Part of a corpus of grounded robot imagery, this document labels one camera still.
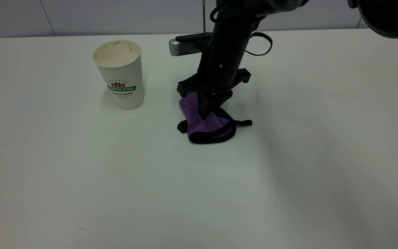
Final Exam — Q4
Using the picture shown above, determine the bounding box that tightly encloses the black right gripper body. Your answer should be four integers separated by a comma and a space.
177, 52, 252, 101

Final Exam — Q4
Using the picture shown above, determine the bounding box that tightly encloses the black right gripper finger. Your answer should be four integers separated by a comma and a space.
216, 90, 235, 109
198, 92, 217, 120

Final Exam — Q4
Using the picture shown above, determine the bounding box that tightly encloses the purple cloth with black trim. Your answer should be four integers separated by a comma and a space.
179, 92, 253, 145

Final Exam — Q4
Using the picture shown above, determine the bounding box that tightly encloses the white paper coffee cup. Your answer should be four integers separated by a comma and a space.
93, 40, 145, 110

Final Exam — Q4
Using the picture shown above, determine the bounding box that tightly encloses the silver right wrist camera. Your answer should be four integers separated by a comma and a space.
169, 33, 214, 57

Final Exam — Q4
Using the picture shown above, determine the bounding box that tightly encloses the black looped cable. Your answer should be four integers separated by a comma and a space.
245, 32, 273, 57

